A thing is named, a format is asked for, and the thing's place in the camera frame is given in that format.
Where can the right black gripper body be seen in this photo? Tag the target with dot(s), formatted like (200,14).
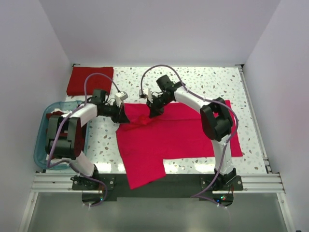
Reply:
(161,101)

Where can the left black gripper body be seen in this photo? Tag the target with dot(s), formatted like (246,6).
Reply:
(113,111)

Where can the bright pink-red t-shirt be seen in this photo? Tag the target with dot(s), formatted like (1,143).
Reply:
(144,143)

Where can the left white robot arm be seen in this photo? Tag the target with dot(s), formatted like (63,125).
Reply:
(74,156)

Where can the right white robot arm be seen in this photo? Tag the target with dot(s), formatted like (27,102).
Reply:
(217,120)

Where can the folded dark red t-shirt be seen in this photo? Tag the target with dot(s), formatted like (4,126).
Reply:
(79,74)

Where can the white cloth in basket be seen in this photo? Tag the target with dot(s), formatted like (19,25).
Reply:
(58,111)

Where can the dark red clothes in basket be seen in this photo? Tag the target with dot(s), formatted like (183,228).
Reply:
(72,131)

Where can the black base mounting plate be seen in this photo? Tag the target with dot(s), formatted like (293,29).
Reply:
(170,186)

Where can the teal plastic basket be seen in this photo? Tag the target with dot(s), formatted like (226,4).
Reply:
(40,156)

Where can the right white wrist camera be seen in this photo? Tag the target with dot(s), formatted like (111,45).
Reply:
(146,94)

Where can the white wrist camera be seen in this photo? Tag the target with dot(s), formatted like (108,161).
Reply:
(120,97)
(146,94)

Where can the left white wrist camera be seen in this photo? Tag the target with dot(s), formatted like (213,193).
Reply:
(120,97)

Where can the aluminium frame rail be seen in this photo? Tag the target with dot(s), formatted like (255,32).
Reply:
(51,183)

